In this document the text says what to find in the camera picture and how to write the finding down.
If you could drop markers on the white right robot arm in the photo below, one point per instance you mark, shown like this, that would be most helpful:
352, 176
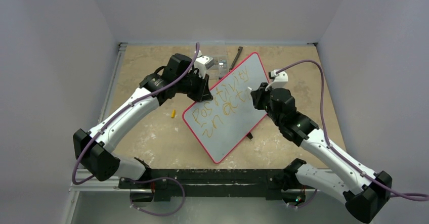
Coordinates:
358, 187

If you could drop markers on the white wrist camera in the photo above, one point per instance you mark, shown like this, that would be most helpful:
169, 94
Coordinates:
203, 63
278, 79

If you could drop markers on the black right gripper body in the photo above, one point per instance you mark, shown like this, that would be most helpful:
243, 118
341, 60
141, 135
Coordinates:
262, 97

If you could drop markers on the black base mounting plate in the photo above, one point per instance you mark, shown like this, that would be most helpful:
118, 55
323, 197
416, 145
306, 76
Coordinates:
163, 184

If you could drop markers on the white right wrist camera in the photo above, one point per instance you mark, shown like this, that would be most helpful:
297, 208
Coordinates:
278, 79

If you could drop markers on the black whiteboard stand clip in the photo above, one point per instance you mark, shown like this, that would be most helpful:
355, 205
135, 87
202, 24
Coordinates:
250, 136

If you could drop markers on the clear plastic marker holder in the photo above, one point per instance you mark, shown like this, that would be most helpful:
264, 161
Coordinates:
219, 68

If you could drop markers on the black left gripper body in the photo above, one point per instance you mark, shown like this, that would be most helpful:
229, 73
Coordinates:
194, 85

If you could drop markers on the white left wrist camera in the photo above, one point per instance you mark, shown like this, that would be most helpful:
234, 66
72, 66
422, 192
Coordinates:
203, 63

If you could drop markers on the red framed whiteboard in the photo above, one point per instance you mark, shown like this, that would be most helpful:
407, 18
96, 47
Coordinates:
221, 124

